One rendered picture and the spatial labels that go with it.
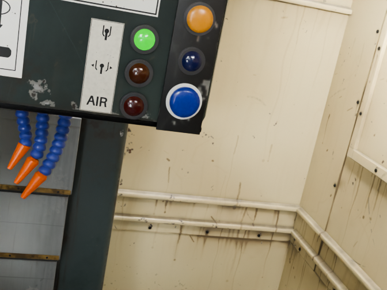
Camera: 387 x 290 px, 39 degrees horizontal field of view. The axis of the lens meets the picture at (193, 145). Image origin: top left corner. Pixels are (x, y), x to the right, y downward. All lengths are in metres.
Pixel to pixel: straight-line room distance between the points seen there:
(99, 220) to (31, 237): 0.16
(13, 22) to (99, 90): 0.10
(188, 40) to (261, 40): 1.13
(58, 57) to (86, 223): 0.84
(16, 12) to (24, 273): 0.91
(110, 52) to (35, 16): 0.07
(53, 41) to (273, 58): 1.21
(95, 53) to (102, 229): 0.86
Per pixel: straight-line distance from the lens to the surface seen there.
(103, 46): 0.51
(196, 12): 0.51
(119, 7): 0.51
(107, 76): 0.52
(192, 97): 0.53
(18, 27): 0.51
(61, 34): 0.51
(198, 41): 0.53
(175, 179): 1.69
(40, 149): 0.71
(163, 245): 1.79
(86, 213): 1.31
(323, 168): 1.73
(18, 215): 1.27
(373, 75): 1.54
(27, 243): 1.30
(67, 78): 0.52
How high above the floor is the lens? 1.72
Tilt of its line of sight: 16 degrees down
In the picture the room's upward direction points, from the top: 11 degrees clockwise
